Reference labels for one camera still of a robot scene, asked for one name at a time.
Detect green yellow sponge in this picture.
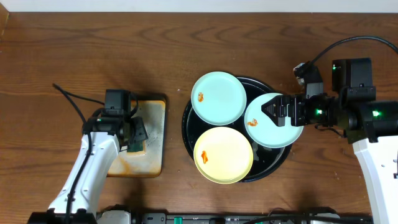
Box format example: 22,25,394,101
127,140,146,154

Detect light blue plate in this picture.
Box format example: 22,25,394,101
244,93,303,148
190,72,247,126

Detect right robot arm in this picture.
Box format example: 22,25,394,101
261,58,397,223

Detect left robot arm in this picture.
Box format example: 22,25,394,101
28,89,148,223

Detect small rectangular black tray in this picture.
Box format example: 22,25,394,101
105,93,167,179

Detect round black tray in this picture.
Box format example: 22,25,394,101
182,77,292,182

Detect stained white cloth pad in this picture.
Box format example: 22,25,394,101
107,100,166,177

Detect yellow plate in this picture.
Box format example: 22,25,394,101
193,127,254,184

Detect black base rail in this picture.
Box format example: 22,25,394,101
131,213,373,224

